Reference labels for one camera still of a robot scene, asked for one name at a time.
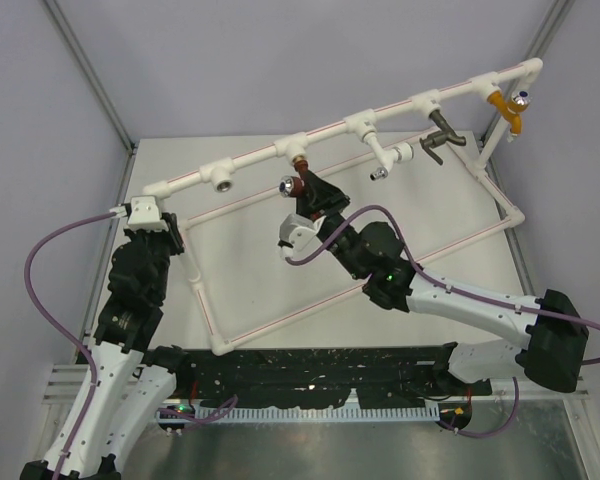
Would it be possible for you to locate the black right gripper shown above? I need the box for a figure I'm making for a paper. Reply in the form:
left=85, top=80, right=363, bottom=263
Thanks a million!
left=298, top=168, right=367, bottom=277

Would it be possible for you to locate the brown red water faucet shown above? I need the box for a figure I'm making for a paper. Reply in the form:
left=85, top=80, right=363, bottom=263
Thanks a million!
left=278, top=155, right=314, bottom=198

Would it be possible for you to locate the white PVC pipe frame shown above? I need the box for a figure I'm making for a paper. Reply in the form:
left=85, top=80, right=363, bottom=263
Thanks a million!
left=141, top=57, right=545, bottom=357

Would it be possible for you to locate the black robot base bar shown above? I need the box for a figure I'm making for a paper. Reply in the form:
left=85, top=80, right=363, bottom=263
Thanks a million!
left=143, top=346, right=492, bottom=410

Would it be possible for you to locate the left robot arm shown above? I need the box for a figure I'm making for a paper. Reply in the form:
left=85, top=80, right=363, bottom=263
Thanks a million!
left=20, top=213, right=194, bottom=479

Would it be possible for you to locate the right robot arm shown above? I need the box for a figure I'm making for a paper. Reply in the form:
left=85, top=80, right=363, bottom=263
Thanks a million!
left=278, top=169, right=589, bottom=394

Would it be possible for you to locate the white water faucet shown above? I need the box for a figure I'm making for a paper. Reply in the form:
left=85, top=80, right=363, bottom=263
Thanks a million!
left=362, top=132, right=414, bottom=181

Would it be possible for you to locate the orange yellow water faucet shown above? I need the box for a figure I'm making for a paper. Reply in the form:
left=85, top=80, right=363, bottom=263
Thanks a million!
left=487, top=90, right=531, bottom=142

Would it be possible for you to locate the dark grey lever faucet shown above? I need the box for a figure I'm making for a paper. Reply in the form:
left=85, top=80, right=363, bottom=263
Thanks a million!
left=419, top=109, right=467, bottom=166

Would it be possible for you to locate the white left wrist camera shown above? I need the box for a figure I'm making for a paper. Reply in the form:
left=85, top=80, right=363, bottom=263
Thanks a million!
left=109, top=196, right=167, bottom=232

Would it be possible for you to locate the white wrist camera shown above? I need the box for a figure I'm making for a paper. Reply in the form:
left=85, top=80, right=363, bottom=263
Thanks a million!
left=109, top=196, right=167, bottom=232
left=278, top=213, right=325, bottom=260

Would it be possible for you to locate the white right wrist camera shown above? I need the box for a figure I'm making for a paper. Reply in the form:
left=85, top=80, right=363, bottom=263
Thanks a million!
left=278, top=213, right=325, bottom=260

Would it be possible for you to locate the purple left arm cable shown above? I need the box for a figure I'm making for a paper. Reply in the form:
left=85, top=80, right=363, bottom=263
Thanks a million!
left=23, top=209, right=131, bottom=474

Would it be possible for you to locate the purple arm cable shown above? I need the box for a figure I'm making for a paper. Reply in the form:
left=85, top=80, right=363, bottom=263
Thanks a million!
left=284, top=203, right=600, bottom=366
left=23, top=209, right=131, bottom=474

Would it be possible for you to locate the grey aluminium frame post left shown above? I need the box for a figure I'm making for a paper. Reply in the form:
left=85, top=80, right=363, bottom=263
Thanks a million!
left=42, top=0, right=137, bottom=154

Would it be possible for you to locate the grey aluminium frame post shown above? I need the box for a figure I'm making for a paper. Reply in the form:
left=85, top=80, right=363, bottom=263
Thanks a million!
left=479, top=0, right=574, bottom=146
left=42, top=0, right=137, bottom=154

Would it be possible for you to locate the white slotted cable duct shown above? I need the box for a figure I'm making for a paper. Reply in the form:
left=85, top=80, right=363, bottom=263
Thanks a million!
left=154, top=404, right=441, bottom=424

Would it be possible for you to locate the grey aluminium frame post right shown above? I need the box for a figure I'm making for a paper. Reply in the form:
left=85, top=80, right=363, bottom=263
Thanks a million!
left=479, top=0, right=574, bottom=146

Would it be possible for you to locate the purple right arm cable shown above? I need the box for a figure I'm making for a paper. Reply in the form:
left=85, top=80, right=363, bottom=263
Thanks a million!
left=284, top=203, right=600, bottom=366

